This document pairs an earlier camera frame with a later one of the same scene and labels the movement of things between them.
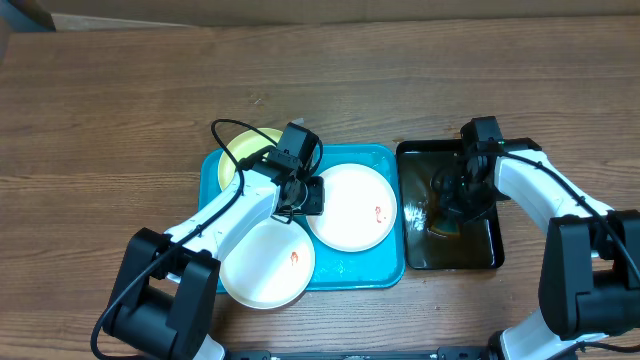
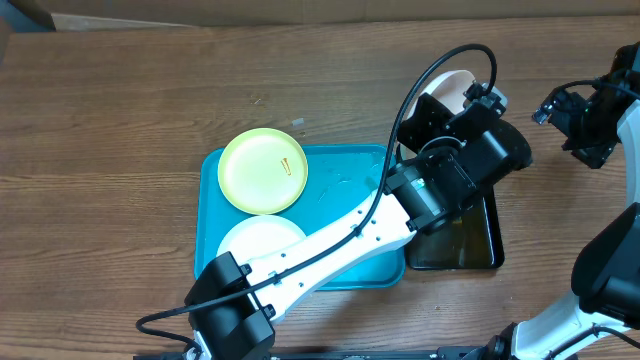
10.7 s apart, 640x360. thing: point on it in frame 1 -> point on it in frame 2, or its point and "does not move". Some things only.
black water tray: [435, 239] does not move
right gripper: [455, 205] -> [594, 154]
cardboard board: [77, 14] does not move
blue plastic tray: [382, 266] does not move
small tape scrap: [299, 121] does not move
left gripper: [316, 206] -> [424, 121]
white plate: [360, 208] -> [448, 88]
